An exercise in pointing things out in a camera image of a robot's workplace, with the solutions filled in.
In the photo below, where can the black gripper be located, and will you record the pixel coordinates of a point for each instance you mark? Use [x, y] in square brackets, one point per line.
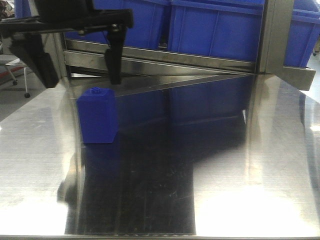
[29, 48]

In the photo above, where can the blue bin right lower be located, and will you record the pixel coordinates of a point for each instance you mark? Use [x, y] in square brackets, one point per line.
[230, 29]

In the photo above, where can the steel shelf frame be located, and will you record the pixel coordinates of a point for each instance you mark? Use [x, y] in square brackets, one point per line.
[273, 40]

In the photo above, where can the blue bin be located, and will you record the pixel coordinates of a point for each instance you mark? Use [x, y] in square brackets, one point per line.
[141, 20]
[230, 29]

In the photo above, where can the blue block part with knob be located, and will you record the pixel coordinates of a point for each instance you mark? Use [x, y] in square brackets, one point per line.
[97, 112]

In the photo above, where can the blue bin left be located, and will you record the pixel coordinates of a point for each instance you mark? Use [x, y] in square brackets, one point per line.
[141, 20]

